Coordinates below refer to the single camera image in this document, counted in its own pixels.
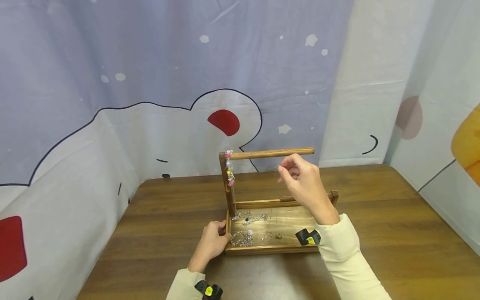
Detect person's left hand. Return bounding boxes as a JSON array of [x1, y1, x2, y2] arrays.
[[187, 220, 233, 274]]

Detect person's right hand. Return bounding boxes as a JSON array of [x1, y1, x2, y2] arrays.
[[277, 153, 340, 226]]

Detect wooden jewelry stand with tray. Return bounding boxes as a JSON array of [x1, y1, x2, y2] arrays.
[[219, 147, 339, 255]]

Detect person's left forearm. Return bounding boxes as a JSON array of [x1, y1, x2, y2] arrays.
[[166, 267, 208, 300]]

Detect person's right forearm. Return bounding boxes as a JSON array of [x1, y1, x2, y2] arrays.
[[314, 213, 393, 300]]

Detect black wrist band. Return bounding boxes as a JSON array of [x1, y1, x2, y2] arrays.
[[194, 280, 224, 300], [295, 227, 323, 247]]

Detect silver chain with white bead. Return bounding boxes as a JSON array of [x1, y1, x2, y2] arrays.
[[229, 228, 255, 248]]

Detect silver chain with black bead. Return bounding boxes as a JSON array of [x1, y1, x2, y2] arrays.
[[232, 212, 269, 227]]

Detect colourful beaded bracelet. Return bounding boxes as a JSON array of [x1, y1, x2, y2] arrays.
[[224, 150, 236, 187]]

